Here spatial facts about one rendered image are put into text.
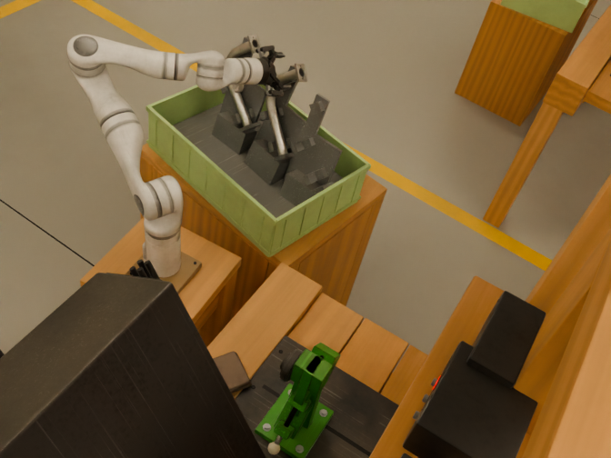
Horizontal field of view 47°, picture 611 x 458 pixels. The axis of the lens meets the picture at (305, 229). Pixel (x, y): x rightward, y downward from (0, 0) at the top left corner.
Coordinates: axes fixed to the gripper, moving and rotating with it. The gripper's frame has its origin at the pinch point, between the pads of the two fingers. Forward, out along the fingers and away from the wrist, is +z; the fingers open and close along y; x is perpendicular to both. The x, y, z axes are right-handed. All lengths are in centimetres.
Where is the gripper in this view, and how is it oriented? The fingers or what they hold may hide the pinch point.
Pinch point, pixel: (285, 71)
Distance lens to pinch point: 214.9
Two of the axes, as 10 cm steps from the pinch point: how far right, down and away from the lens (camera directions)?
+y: -1.9, -9.8, -0.6
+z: 6.1, -1.7, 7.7
